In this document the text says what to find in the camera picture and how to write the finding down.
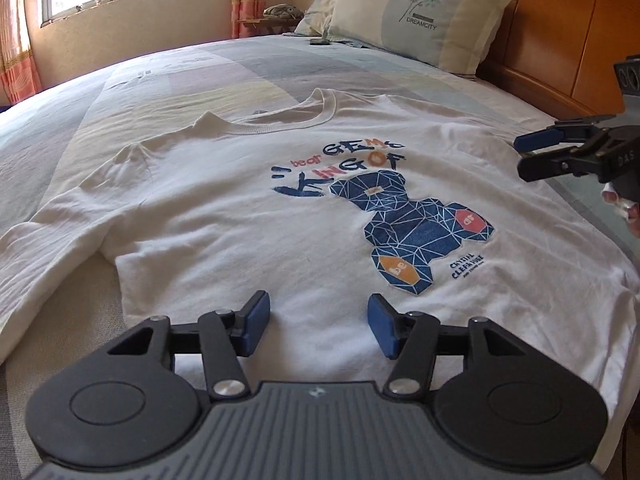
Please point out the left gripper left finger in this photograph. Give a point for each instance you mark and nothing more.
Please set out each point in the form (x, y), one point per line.
(225, 336)

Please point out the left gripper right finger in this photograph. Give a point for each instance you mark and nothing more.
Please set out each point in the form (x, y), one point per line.
(408, 339)

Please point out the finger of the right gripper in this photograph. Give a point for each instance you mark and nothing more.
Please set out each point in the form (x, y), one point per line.
(557, 163)
(577, 130)

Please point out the white printed sweatshirt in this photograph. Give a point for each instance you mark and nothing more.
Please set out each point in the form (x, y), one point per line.
(322, 205)

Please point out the person's right hand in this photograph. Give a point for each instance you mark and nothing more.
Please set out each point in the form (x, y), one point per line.
(627, 209)

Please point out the wooden headboard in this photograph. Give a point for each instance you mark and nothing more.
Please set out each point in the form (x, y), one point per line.
(559, 55)

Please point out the front pastel pillow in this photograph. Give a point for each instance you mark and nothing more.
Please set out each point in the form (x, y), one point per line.
(452, 35)

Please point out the pastel pillow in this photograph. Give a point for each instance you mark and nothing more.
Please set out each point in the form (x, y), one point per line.
(452, 35)
(317, 19)

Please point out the black remote control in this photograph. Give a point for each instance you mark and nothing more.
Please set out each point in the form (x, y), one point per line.
(319, 42)

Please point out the rear pastel pillow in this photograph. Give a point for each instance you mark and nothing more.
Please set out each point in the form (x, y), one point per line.
(317, 19)

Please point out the patchwork pastel bed sheet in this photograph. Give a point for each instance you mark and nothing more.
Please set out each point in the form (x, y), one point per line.
(53, 141)

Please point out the wooden bedside table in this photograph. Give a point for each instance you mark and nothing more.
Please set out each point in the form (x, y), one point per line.
(252, 27)

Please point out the left orange striped curtain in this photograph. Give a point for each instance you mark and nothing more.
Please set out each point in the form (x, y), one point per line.
(19, 75)

